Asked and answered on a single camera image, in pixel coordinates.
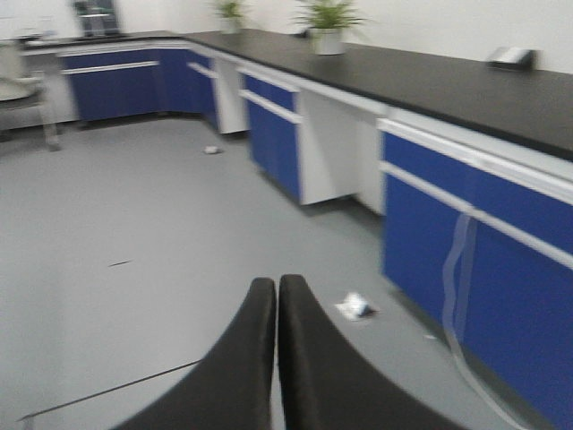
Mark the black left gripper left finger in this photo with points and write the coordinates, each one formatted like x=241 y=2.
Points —
x=230 y=388

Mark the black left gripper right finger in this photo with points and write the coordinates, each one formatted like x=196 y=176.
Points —
x=326 y=383

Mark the crumpled paper near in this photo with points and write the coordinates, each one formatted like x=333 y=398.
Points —
x=355 y=307

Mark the crumpled paper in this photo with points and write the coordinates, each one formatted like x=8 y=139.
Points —
x=212 y=150
x=355 y=307

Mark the hanging clear plastic strip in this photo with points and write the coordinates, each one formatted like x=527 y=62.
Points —
x=456 y=281

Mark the crumpled paper far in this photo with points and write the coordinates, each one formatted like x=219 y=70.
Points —
x=212 y=150

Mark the blue lab cabinets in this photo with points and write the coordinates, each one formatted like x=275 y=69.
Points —
x=451 y=136

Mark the potted green plant near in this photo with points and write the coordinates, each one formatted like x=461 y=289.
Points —
x=327 y=22

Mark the potted green plant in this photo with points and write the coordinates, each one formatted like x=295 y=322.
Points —
x=327 y=22
x=230 y=14

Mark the grey equipment at left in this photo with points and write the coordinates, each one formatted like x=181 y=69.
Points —
x=21 y=89

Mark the black socket box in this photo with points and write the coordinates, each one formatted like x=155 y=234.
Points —
x=512 y=58

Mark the potted green plant far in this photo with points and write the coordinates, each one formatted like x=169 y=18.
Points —
x=230 y=14

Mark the dark rack on counter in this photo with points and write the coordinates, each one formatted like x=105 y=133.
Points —
x=97 y=18

